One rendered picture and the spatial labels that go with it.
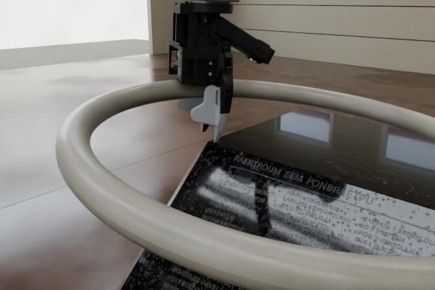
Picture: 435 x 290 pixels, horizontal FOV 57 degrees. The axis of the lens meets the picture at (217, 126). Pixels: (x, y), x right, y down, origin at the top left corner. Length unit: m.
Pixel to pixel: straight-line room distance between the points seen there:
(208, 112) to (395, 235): 0.31
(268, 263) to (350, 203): 0.39
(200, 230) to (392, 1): 6.96
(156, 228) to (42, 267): 1.73
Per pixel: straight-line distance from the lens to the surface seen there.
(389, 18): 7.15
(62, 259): 1.99
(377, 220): 0.59
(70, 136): 0.37
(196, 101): 0.67
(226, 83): 0.59
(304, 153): 0.71
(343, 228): 0.59
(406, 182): 0.65
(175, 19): 0.62
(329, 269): 0.23
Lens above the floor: 1.10
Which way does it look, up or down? 18 degrees down
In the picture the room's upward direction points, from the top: straight up
